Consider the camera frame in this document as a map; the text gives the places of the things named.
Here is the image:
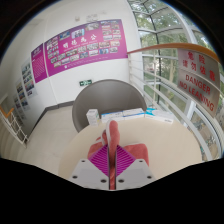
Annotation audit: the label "flat white and blue box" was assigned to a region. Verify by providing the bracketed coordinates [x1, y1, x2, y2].
[144, 108, 175, 125]

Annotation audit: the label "white stair railing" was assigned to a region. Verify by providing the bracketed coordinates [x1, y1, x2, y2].
[0, 105, 28, 146]

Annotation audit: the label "white warning sign red letters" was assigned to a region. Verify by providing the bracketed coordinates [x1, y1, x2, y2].
[176, 48, 222, 118]

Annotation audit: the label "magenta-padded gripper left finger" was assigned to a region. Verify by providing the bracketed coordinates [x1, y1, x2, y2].
[69, 144, 110, 191]

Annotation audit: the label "white photo wall board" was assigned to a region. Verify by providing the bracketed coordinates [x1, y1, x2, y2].
[14, 79, 30, 112]
[21, 59, 38, 98]

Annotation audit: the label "green exit sign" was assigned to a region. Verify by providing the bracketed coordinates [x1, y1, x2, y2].
[79, 78, 93, 87]

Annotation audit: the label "grey round-backed chair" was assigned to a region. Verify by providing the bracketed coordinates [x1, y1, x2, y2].
[71, 78, 148, 134]

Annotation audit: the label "narrow magenta wall poster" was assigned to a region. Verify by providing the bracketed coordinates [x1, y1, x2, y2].
[30, 43, 48, 84]

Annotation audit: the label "pink towel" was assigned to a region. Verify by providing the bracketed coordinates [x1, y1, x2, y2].
[87, 119, 150, 191]

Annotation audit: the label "small upright white box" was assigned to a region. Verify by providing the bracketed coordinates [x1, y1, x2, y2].
[85, 108, 100, 127]

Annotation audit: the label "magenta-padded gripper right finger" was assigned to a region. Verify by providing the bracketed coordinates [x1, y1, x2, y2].
[115, 145, 156, 191]

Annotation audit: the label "white railing with orange handrail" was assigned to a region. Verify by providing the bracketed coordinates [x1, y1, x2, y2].
[126, 42, 224, 161]

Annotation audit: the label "large magenta wall poster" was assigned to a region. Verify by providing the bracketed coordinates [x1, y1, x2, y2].
[44, 18, 129, 78]

